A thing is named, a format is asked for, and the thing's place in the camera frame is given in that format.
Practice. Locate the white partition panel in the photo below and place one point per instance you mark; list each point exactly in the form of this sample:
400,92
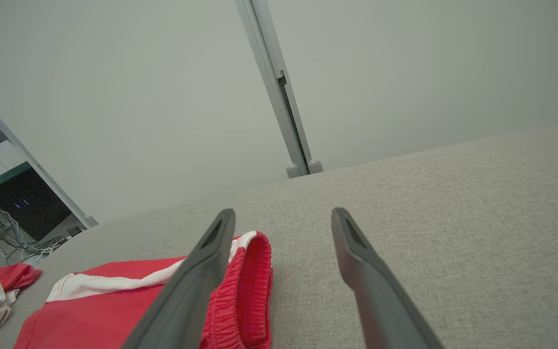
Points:
114,97
429,63

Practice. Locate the red shorts white stripe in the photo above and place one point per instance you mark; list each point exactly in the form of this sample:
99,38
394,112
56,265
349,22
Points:
95,310

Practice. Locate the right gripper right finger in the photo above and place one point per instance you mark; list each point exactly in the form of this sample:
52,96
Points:
380,300

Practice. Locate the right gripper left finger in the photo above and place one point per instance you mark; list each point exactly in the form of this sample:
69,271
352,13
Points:
182,291

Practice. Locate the red bulls jersey white sleeves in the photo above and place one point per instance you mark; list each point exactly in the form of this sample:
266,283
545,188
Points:
3,278

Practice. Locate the black computer screen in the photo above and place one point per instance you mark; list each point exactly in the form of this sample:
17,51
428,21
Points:
27,203

